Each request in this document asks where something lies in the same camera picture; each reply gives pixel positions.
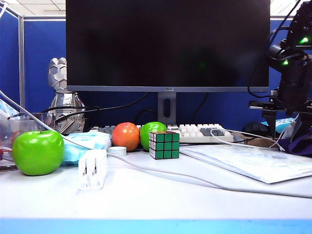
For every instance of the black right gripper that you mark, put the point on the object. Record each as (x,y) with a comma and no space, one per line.
(292,97)

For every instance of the white charging base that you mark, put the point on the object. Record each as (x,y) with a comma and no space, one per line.
(93,170)

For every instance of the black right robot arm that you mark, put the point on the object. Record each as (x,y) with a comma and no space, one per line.
(297,48)

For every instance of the teal white printed bag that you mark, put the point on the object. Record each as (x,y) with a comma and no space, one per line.
(282,123)

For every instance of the white rolled item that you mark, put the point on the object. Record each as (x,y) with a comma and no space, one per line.
(295,126)

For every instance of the purple cloth bag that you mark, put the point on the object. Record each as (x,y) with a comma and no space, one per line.
(295,148)

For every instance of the black computer mouse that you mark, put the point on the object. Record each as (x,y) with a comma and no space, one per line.
(254,127)

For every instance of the brown cardboard box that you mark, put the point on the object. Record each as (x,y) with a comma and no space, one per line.
(258,142)

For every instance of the clear plastic document folder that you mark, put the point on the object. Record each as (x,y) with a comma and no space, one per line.
(268,162)

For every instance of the white grey keyboard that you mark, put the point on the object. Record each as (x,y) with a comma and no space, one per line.
(193,132)

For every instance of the Rubik's cube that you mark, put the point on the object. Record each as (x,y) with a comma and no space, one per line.
(164,145)

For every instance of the grey monitor stand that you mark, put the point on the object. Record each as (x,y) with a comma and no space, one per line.
(161,107)

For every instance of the small green apple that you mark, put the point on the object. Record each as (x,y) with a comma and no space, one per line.
(153,126)

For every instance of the black computer monitor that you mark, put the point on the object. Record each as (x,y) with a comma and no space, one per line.
(170,48)

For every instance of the orange red round fruit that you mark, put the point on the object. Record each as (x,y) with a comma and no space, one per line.
(125,136)

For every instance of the small white blue tape roll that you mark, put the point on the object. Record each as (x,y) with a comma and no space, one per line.
(117,151)

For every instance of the light blue tissue pack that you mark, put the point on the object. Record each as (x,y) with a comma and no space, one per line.
(73,157)

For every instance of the silver angular figurine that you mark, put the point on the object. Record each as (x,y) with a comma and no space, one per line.
(58,75)

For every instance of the large green apple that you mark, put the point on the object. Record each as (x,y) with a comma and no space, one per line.
(37,153)

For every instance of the blue white plastic packet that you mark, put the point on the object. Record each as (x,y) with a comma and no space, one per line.
(6,109)

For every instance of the grey metal partition post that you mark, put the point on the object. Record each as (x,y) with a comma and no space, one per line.
(22,61)

